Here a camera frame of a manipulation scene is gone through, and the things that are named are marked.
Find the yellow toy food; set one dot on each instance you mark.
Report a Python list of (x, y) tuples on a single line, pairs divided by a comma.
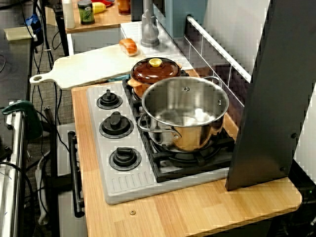
[(98, 8)]

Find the black side panel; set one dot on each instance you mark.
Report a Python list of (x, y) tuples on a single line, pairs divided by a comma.
[(266, 111)]

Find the orange toy pot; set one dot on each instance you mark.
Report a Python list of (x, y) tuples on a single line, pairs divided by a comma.
[(135, 84)]

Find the black metal table leg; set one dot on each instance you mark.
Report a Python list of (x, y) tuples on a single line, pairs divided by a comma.
[(63, 37)]

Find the black stove knob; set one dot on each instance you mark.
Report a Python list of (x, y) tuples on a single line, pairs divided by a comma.
[(109, 101), (124, 159), (116, 126)]

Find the brass screw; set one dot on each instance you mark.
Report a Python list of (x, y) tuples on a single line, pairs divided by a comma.
[(132, 211)]

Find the white sink counter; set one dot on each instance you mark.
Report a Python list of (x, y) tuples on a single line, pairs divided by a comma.
[(168, 54)]

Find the stainless steel pot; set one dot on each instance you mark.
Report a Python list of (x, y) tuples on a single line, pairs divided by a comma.
[(197, 138)]

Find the white plastic bottle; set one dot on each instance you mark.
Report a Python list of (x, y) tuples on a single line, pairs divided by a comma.
[(68, 14)]

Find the brown lid with yellow knob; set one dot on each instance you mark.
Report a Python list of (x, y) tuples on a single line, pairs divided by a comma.
[(145, 74)]

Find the salmon nigiri sushi toy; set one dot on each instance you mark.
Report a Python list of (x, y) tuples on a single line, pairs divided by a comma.
[(128, 47)]

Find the beige flat box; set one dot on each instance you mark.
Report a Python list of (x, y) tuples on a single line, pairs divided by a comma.
[(17, 33)]

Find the grey toy faucet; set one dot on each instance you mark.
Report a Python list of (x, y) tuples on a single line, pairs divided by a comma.
[(149, 32)]

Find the green labelled can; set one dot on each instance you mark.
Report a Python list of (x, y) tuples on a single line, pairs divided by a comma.
[(86, 13)]

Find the red dish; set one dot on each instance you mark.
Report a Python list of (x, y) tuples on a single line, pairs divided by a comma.
[(108, 2)]

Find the blue tape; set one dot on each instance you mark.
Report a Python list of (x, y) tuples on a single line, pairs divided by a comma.
[(33, 22)]

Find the silver metal rail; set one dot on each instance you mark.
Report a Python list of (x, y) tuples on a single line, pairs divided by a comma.
[(14, 172)]

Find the light wooden cutting board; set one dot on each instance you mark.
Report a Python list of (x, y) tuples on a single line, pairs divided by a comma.
[(86, 66)]

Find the grey stove top plate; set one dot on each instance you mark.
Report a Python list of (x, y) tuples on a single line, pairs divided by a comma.
[(128, 185)]

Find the black box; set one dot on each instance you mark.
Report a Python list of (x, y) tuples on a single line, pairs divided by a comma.
[(136, 10)]

